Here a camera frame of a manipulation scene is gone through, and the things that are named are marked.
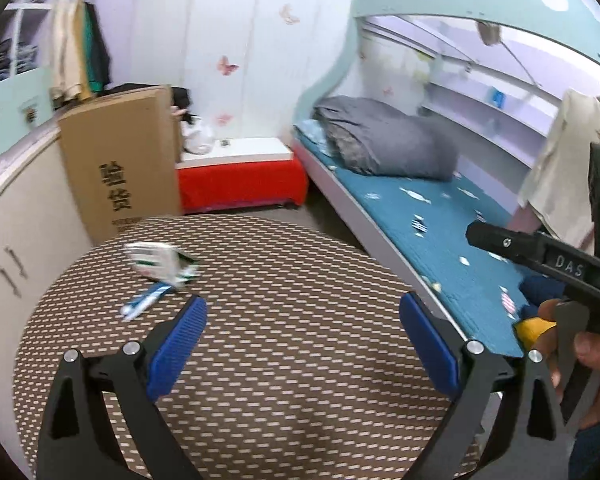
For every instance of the pink hanging pants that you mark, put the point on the pink hanging pants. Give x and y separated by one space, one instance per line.
527 220

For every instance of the grey folded quilt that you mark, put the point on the grey folded quilt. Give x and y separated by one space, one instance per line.
380 140

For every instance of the black bag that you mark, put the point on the black bag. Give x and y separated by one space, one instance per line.
181 102

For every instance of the stack of folded clothes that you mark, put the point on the stack of folded clothes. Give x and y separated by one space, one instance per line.
5 57

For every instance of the blue and white wrapper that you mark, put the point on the blue and white wrapper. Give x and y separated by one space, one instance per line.
145 302

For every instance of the small blue box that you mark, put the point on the small blue box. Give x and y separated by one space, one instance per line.
497 97

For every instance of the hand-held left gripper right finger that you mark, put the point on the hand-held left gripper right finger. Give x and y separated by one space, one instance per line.
427 345

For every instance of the yellow cloth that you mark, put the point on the yellow cloth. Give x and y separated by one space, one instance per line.
532 332

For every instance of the white plastic bag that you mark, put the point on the white plastic bag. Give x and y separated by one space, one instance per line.
197 140

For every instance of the red cabinet with white top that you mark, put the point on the red cabinet with white top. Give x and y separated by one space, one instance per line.
240 185

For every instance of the navy blue cloth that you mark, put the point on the navy blue cloth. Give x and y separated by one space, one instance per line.
540 287

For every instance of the faint pink butterfly sticker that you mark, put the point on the faint pink butterfly sticker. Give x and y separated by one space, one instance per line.
223 119

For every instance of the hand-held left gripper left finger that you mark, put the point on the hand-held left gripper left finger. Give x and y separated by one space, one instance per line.
177 342

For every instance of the round table with dotted cloth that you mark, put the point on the round table with dotted cloth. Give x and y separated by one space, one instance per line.
280 310

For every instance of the white and green packet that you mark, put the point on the white and green packet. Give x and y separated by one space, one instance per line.
157 262

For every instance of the cream hanging garment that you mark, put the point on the cream hanging garment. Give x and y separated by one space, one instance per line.
67 50

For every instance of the pale green board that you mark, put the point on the pale green board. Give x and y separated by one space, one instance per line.
5 110

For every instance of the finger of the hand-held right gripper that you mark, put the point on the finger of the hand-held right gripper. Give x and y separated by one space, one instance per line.
500 242

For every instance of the white wall shelf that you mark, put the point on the white wall shelf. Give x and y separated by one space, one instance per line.
480 110

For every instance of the green hanging garment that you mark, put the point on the green hanging garment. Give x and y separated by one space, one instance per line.
96 50

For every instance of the pale butterfly wall sticker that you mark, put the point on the pale butterfly wall sticker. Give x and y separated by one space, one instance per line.
289 14

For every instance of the bed with teal sheet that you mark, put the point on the bed with teal sheet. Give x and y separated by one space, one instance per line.
360 220

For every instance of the light blue pillow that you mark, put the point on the light blue pillow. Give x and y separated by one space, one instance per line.
312 135

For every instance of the teal quilted mattress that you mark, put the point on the teal quilted mattress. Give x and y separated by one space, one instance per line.
430 230

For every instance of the beige hanging garment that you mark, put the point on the beige hanging garment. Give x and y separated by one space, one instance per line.
565 170

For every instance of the pink butterfly wall sticker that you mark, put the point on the pink butterfly wall sticker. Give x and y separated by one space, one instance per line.
227 65

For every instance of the beige hanging pouch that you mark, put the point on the beige hanging pouch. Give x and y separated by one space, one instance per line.
489 32

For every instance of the person's right forearm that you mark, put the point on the person's right forearm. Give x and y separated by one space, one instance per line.
597 452

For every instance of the cardboard box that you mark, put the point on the cardboard box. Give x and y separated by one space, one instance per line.
115 160

